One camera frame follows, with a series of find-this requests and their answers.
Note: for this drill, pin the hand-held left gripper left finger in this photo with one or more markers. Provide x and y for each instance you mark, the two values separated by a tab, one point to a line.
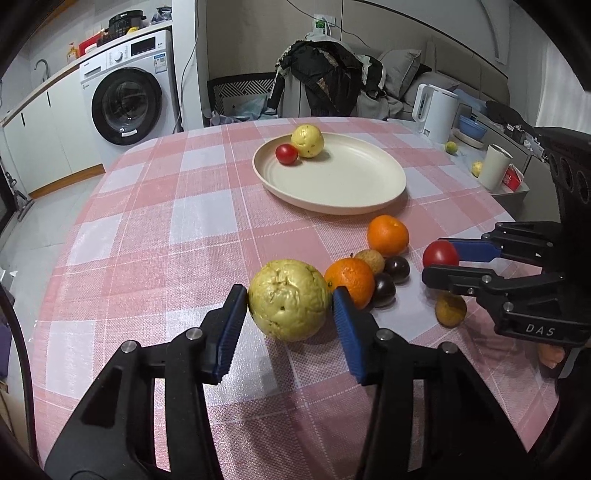
231	332

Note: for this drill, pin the small yellow fruit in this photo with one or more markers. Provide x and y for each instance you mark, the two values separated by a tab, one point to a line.
477	168

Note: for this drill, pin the white counter cabinet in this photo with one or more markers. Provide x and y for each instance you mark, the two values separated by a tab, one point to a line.
55	124

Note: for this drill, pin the small green lime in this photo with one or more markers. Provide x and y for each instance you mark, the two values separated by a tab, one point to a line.
451	147

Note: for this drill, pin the dark purple passion fruit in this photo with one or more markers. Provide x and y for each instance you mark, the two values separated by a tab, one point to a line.
398	268
383	290

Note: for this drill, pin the light blue plastic bags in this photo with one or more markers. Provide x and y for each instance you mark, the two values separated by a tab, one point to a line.
244	113

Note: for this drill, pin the grey cloth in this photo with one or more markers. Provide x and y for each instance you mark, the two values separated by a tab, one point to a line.
161	14

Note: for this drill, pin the large red tomato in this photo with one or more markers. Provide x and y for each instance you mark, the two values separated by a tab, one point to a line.
441	254

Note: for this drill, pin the black patterned box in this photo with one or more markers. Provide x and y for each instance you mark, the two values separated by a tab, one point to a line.
240	87

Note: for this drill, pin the white cup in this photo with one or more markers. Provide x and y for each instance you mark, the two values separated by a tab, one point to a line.
494	166

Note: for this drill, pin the brown longan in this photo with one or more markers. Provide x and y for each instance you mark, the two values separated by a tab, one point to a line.
450	310
373	261

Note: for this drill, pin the red box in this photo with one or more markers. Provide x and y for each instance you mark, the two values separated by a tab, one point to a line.
90	45

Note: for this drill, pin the blue bowl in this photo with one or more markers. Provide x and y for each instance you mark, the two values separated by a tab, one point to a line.
472	127

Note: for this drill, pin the black pressure cooker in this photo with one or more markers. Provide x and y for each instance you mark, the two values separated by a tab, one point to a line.
124	23

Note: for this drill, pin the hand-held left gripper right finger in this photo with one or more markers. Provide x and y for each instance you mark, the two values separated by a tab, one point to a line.
345	325

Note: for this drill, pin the pile of dark clothes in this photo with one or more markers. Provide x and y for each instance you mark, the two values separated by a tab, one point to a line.
323	78

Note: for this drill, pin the red packet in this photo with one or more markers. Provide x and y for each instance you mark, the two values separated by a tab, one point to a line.
512	177

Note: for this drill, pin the grey cushion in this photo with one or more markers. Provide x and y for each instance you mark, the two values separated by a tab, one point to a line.
401	69

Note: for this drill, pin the person's right hand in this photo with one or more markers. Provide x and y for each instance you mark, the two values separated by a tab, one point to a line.
550	356

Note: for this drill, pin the pink checked tablecloth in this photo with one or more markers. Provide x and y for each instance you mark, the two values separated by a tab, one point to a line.
184	230

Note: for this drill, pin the grey sofa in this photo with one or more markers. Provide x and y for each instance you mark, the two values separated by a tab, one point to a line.
466	60

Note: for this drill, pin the cream round plate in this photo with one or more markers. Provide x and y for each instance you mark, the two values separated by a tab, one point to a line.
341	180

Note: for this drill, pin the orange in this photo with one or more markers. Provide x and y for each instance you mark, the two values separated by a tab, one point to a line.
351	279
388	235

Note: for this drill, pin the small red tomato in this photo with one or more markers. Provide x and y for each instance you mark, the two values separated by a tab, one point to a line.
286	153

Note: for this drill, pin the orange bottle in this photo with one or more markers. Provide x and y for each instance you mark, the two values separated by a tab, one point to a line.
70	53

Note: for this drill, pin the metal faucet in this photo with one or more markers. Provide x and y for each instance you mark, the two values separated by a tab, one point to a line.
41	64

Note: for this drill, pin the white electric kettle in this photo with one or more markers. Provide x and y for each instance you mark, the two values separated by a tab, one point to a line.
434	113

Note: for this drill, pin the wrinkled yellow-green guava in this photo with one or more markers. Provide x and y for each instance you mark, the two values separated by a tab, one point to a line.
288	300

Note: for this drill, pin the dark cloth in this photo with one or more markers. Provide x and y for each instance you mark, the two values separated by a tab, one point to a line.
508	117

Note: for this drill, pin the smooth yellow guava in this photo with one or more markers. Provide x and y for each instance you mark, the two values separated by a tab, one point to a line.
308	141

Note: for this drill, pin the white tray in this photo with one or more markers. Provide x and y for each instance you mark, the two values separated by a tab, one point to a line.
466	141

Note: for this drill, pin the white washing machine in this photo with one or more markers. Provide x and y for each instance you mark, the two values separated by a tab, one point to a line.
127	92

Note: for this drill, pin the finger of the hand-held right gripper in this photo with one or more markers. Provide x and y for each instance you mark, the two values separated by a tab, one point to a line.
478	251
455	277

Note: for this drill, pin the grey side table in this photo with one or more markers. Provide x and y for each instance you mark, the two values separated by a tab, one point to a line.
508	201

